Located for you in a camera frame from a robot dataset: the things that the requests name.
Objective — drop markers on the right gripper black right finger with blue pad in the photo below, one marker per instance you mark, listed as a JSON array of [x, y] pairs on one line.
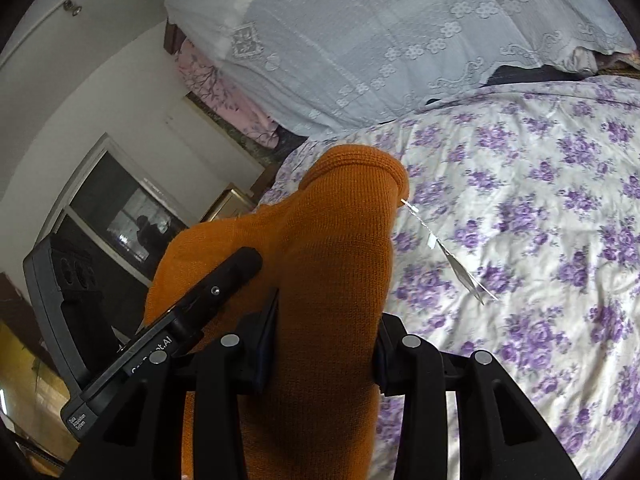
[[502, 435]]

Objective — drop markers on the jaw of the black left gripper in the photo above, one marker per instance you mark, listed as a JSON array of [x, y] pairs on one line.
[[220, 282]]

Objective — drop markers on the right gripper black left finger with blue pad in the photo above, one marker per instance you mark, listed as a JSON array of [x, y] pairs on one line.
[[167, 410]]

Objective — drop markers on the orange knit rabbit cardigan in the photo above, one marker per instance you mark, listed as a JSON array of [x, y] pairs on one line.
[[327, 258]]

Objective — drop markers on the white paper clothing tag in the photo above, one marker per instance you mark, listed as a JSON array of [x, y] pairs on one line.
[[463, 275]]

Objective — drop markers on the wooden bedside cabinet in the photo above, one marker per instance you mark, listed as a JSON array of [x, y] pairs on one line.
[[234, 202]]

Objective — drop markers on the purple floral bed sheet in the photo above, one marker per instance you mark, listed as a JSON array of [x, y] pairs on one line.
[[535, 189]]

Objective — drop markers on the pink floral blanket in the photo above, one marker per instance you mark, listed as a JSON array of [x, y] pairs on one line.
[[219, 93]]

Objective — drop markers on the white lace cover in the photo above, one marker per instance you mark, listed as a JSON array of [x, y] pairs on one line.
[[325, 66]]

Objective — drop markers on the dark aluminium frame window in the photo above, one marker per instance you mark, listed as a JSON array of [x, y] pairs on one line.
[[103, 198]]

